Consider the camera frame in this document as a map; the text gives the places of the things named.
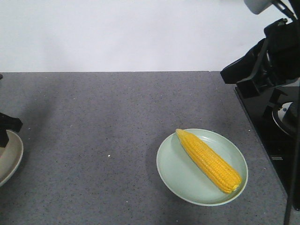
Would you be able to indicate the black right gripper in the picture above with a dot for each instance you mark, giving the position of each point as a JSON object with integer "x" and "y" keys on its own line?
{"x": 278, "y": 61}

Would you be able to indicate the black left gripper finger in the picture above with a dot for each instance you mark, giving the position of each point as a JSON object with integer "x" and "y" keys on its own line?
{"x": 10, "y": 123}
{"x": 4, "y": 139}

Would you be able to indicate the yellow corn cob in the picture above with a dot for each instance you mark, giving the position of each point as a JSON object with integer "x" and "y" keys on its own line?
{"x": 223, "y": 175}

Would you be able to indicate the black gas stove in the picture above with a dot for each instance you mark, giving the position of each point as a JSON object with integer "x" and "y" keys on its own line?
{"x": 273, "y": 116}

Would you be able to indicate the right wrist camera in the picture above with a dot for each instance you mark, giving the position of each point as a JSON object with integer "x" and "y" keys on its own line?
{"x": 258, "y": 6}

